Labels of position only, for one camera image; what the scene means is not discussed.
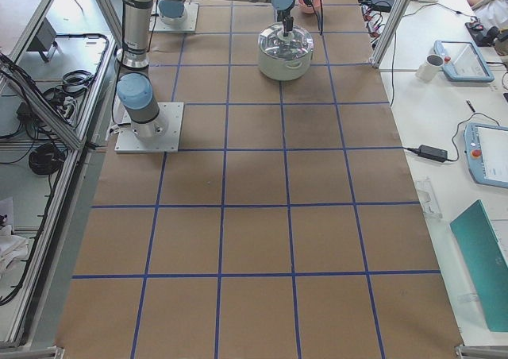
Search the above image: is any glass pot lid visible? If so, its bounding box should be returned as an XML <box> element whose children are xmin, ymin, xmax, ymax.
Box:
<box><xmin>258</xmin><ymin>23</ymin><xmax>314</xmax><ymax>60</ymax></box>

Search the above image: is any pale green electric pot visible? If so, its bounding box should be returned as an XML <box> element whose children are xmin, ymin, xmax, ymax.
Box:
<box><xmin>258</xmin><ymin>47</ymin><xmax>314</xmax><ymax>81</ymax></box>

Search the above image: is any pink bowl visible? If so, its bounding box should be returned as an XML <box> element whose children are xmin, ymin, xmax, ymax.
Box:
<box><xmin>297</xmin><ymin>0</ymin><xmax>321</xmax><ymax>14</ymax></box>

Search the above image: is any black laptop charger brick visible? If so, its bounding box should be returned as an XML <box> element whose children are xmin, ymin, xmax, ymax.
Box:
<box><xmin>360</xmin><ymin>0</ymin><xmax>394</xmax><ymax>13</ymax></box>

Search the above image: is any white mug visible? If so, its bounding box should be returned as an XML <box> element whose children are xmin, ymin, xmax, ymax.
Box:
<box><xmin>415</xmin><ymin>54</ymin><xmax>444</xmax><ymax>83</ymax></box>

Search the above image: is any far blue teach pendant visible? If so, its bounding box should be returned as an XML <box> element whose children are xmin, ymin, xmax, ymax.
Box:
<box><xmin>433</xmin><ymin>40</ymin><xmax>495</xmax><ymax>83</ymax></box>

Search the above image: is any blue teach pendant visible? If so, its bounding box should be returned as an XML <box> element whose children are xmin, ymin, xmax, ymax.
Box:
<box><xmin>433</xmin><ymin>40</ymin><xmax>495</xmax><ymax>83</ymax></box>
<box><xmin>464</xmin><ymin>122</ymin><xmax>507</xmax><ymax>188</ymax></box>

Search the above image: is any black pen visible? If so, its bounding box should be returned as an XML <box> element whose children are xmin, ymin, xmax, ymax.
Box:
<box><xmin>466</xmin><ymin>100</ymin><xmax>475</xmax><ymax>113</ymax></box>

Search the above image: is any black power adapter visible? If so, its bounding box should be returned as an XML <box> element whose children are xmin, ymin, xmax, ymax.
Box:
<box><xmin>404</xmin><ymin>145</ymin><xmax>456</xmax><ymax>163</ymax></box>

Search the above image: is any clear acrylic holder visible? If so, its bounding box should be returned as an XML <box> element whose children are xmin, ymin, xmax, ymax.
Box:
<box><xmin>414</xmin><ymin>178</ymin><xmax>442</xmax><ymax>219</ymax></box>

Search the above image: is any near blue teach pendant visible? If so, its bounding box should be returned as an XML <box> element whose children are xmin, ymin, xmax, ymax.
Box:
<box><xmin>464</xmin><ymin>122</ymin><xmax>507</xmax><ymax>188</ymax></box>

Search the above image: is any black box on stand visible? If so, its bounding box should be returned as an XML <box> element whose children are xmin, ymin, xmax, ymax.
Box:
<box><xmin>27</xmin><ymin>18</ymin><xmax>58</xmax><ymax>63</ymax></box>

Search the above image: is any white cloth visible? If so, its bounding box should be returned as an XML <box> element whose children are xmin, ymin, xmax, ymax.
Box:
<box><xmin>0</xmin><ymin>196</ymin><xmax>29</xmax><ymax>280</ymax></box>

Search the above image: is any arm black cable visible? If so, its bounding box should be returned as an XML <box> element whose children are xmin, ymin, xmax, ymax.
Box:
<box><xmin>309</xmin><ymin>0</ymin><xmax>330</xmax><ymax>37</ymax></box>

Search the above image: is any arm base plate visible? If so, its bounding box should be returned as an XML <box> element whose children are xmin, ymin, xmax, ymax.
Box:
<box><xmin>149</xmin><ymin>2</ymin><xmax>199</xmax><ymax>33</ymax></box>
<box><xmin>114</xmin><ymin>102</ymin><xmax>184</xmax><ymax>153</ymax></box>

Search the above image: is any aluminium frame post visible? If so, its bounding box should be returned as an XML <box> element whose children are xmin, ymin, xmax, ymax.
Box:
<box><xmin>370</xmin><ymin>0</ymin><xmax>411</xmax><ymax>68</ymax></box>

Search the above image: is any aluminium side frame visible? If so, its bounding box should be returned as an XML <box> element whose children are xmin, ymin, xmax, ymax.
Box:
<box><xmin>1</xmin><ymin>0</ymin><xmax>121</xmax><ymax>351</ymax></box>

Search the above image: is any coiled black cable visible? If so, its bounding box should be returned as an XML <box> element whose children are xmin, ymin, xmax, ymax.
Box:
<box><xmin>28</xmin><ymin>142</ymin><xmax>66</xmax><ymax>176</ymax></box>

